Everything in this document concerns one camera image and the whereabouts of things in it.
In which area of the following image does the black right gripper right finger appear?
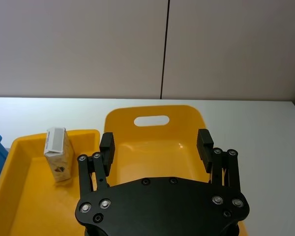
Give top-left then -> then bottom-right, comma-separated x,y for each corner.
196,128 -> 242,190

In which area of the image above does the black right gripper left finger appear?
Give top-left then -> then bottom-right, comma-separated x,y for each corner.
77,132 -> 117,198

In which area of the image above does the small beige drink carton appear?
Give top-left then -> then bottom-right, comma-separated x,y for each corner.
43,126 -> 76,183

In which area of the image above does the yellow plastic tray with handle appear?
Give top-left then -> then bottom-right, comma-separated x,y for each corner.
104,105 -> 250,236

